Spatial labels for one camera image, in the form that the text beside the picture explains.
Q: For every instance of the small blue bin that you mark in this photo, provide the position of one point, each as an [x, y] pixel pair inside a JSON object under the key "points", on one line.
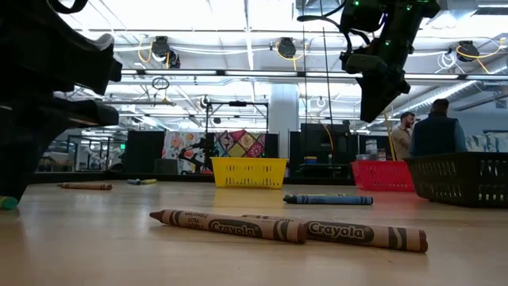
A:
{"points": [[310, 160]]}

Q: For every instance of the pale patterned cloth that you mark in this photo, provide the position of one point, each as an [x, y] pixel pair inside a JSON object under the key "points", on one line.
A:
{"points": [[488, 141]]}

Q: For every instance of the black metal table frame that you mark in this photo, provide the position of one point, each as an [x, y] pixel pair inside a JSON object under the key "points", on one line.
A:
{"points": [[79, 177]]}

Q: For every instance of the yellow plastic basket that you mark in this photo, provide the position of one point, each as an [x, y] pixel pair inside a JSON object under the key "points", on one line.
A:
{"points": [[248, 172]]}

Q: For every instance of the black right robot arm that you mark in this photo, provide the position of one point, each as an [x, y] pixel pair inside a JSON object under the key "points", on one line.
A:
{"points": [[397, 20]]}

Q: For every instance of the black partition panel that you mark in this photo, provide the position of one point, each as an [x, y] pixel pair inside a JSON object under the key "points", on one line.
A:
{"points": [[145, 151]]}

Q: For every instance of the blue crayon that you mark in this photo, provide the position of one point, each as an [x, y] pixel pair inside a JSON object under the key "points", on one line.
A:
{"points": [[134, 182], [329, 200]]}

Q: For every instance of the colourful patchwork quilt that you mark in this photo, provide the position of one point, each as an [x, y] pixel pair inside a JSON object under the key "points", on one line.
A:
{"points": [[238, 145]]}

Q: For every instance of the black plastic basket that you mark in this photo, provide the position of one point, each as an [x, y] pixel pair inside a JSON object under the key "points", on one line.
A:
{"points": [[456, 178]]}

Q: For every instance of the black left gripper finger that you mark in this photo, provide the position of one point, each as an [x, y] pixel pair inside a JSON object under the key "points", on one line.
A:
{"points": [[16, 159]]}

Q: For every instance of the person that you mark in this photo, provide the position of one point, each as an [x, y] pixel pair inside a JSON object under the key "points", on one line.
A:
{"points": [[436, 135], [401, 139]]}

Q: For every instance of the red plastic basket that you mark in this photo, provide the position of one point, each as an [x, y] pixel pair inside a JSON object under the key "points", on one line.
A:
{"points": [[381, 176]]}

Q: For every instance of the brown crayon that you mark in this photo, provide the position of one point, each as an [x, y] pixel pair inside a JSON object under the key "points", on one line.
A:
{"points": [[222, 226], [357, 234], [85, 186]]}

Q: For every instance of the black frame stand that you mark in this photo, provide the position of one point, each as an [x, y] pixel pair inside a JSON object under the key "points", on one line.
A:
{"points": [[237, 103]]}

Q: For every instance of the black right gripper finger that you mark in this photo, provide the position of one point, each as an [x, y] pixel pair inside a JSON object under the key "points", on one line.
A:
{"points": [[375, 103]]}

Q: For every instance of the black equipment cabinet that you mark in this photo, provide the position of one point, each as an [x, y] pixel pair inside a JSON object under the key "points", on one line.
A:
{"points": [[317, 143]]}

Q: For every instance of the black background robot arm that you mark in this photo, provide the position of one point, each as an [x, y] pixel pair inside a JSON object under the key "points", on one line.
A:
{"points": [[198, 153]]}

